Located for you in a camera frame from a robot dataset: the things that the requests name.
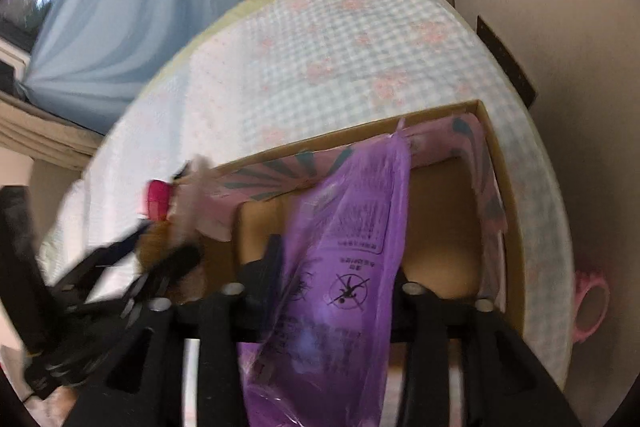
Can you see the brown plush toy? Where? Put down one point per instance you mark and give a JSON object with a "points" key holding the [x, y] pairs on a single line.
{"points": [[154, 246]]}

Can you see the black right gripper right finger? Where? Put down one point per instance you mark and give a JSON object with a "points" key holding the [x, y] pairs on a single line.
{"points": [[426, 325]]}

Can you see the cardboard box with pink wrap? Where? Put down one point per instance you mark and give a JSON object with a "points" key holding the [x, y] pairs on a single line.
{"points": [[463, 233]]}

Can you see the purple plastic bag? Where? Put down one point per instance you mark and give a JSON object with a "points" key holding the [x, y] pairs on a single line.
{"points": [[324, 361]]}

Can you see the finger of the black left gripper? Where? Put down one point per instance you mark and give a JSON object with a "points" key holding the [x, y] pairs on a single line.
{"points": [[76, 285], [150, 289]]}

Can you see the magenta zip pouch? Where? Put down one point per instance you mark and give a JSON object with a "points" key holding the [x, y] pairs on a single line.
{"points": [[157, 200]]}

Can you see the light blue hanging sheet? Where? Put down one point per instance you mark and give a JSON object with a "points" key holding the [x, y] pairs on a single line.
{"points": [[93, 57]]}

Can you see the checkered pastel bed cover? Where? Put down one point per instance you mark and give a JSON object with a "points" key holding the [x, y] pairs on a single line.
{"points": [[301, 68]]}

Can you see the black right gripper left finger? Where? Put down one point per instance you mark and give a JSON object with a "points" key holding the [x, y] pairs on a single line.
{"points": [[241, 312]]}

